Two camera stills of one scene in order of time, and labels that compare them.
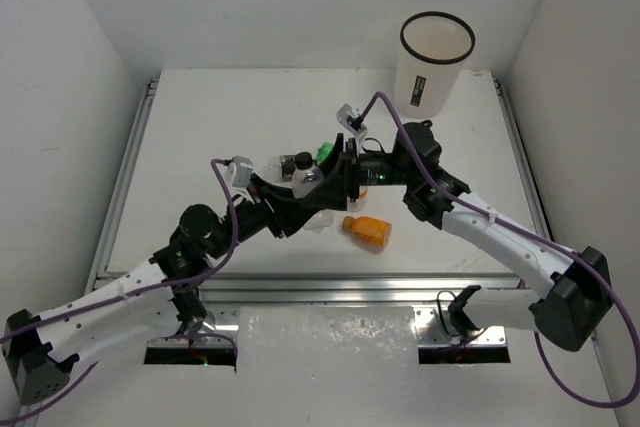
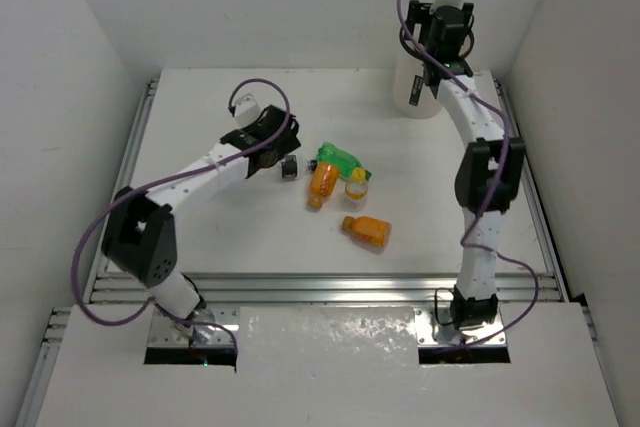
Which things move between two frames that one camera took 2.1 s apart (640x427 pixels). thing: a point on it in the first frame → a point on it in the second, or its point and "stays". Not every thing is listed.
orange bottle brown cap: [373, 230] stays
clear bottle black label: [288, 164] stays
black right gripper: [332, 190] → [418, 11]
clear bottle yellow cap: [359, 203] stays
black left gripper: [265, 210] → [275, 123]
